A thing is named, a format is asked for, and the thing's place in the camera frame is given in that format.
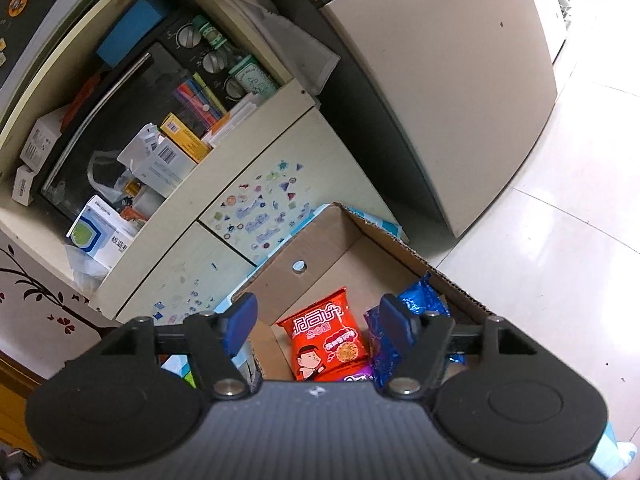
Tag yellow box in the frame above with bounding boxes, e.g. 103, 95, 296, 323
160, 112, 211, 163

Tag black toaster oven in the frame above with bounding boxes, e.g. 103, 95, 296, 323
37, 14, 251, 221

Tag black vase wall sticker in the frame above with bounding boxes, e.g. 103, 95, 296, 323
0, 244, 108, 336

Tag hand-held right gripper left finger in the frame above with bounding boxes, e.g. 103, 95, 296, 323
100, 291, 260, 402

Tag mint patterned canister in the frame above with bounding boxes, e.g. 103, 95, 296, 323
227, 57, 278, 98

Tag cluster of small stickers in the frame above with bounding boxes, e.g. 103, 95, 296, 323
210, 160, 313, 253

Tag dark blue snack packet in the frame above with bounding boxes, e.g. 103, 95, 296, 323
363, 305, 468, 393

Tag red snack packet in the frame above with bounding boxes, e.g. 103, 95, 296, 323
276, 287, 373, 383

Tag brown cardboard box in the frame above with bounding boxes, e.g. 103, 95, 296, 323
231, 201, 493, 383

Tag white barcode box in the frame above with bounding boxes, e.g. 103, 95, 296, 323
117, 122, 198, 198

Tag white hanging cloth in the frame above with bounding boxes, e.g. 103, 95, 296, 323
240, 0, 341, 96

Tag colourful marker pack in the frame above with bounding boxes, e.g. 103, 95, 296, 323
175, 72, 228, 126

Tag white plastic jar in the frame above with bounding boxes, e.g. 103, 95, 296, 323
131, 185, 166, 216

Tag small white carton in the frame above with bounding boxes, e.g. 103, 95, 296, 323
12, 165, 38, 206

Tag clear plastic bag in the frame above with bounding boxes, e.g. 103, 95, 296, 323
87, 150, 136, 201

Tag blue white checkered tablecloth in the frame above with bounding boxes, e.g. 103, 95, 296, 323
160, 204, 640, 480

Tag crumpled plastic wrap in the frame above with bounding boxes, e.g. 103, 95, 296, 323
67, 245, 108, 296

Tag magenta snack packet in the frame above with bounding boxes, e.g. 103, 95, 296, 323
340, 366, 376, 384

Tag orange item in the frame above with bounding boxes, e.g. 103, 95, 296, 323
65, 75, 103, 126

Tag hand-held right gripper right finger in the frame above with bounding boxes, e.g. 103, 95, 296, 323
377, 293, 540, 402

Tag white orange flat box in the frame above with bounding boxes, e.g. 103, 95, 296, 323
202, 92, 261, 148

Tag cream cabinet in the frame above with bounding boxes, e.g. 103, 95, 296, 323
0, 0, 401, 322

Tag beige refrigerator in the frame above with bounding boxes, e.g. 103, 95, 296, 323
280, 0, 559, 239

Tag wooden door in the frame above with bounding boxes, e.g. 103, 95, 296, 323
0, 352, 48, 461

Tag green plastic bottle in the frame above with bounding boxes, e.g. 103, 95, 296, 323
192, 15, 246, 68

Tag white freezer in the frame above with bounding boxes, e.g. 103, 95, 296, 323
517, 0, 587, 65

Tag blue white medicine box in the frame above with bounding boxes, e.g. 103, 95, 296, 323
67, 195, 141, 268

